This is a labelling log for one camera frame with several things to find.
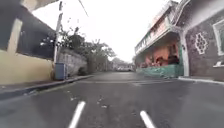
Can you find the white car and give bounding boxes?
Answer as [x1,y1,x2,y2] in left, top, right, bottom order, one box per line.
[116,65,132,73]

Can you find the grey asphalt road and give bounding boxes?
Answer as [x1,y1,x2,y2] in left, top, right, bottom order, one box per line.
[0,71,224,128]

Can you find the orange and green building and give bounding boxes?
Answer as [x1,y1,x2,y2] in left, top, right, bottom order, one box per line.
[133,0,185,79]

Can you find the blue bin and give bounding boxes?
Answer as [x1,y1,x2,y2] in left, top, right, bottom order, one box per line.
[54,62,67,81]

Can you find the robot's own part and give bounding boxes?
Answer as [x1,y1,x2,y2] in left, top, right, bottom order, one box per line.
[139,110,156,128]
[68,100,87,128]

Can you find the utility pole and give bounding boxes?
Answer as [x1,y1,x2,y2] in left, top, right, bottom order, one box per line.
[53,0,64,64]

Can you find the raised pavement with kerb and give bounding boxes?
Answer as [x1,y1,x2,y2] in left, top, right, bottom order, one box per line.
[0,74,95,100]

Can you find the pale kerb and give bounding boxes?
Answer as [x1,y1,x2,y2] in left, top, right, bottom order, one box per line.
[177,76,224,86]

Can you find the dark stone-faced building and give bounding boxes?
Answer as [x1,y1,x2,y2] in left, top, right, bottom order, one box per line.
[173,0,224,82]

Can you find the trees behind wall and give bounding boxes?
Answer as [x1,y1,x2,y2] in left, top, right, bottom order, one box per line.
[41,27,117,74]

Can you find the grey stone wall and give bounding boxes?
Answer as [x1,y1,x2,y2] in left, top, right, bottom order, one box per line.
[58,48,89,77]

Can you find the overhead wires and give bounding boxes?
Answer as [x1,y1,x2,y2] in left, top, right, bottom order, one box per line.
[77,0,90,18]

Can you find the yellow wall with dark fence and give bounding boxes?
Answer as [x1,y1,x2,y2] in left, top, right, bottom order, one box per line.
[0,0,60,86]

